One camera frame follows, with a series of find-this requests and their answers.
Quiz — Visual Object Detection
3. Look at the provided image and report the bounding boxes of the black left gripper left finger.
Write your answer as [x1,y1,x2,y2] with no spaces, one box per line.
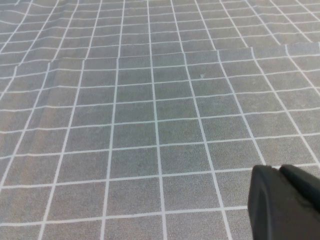
[247,164,320,240]

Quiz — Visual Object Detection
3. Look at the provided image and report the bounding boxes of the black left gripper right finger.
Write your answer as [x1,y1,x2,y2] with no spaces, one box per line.
[278,164,320,214]

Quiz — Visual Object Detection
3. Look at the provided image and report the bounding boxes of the grey white-grid tablecloth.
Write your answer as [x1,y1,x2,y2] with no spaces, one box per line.
[0,0,320,240]

